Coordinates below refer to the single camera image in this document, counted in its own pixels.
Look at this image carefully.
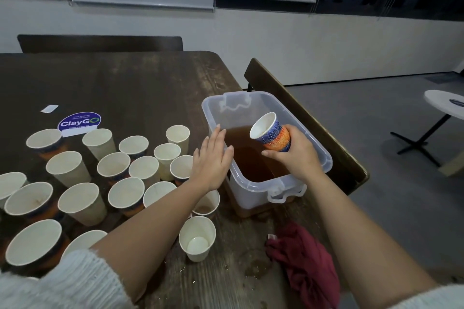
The group of paper cups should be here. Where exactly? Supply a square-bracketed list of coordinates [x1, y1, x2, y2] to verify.
[0, 125, 197, 281]

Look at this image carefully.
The dark red cloth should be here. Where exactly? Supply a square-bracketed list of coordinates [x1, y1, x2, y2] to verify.
[264, 221, 342, 309]

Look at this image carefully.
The person's left hand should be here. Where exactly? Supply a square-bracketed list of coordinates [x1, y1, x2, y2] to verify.
[190, 124, 236, 195]

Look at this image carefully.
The person's right hand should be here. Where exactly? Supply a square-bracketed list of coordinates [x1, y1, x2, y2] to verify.
[261, 125, 324, 184]

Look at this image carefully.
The person's left forearm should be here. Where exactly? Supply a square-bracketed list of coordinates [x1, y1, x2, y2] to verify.
[0, 183, 218, 309]

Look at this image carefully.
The clear plastic storage bin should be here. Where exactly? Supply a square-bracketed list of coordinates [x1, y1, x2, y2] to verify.
[202, 91, 334, 212]

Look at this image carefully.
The dark wooden table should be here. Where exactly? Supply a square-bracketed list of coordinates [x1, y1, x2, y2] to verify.
[0, 51, 349, 309]

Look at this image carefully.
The orange blue patterned paper cup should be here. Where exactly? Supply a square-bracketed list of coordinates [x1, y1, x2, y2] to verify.
[249, 111, 292, 154]

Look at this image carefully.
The dark wooden chair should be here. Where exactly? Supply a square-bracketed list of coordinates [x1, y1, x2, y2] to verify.
[17, 34, 184, 54]
[244, 57, 370, 196]

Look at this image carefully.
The white paper cup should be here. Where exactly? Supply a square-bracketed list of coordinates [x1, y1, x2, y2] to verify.
[165, 125, 191, 155]
[154, 143, 182, 179]

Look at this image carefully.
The round blue sticker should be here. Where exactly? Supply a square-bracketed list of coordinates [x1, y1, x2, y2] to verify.
[57, 111, 102, 138]

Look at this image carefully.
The round white side table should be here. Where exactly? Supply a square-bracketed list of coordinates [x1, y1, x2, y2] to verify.
[390, 89, 464, 169]

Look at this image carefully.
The person's right forearm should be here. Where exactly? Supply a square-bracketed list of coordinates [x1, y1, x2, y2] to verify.
[304, 173, 443, 309]

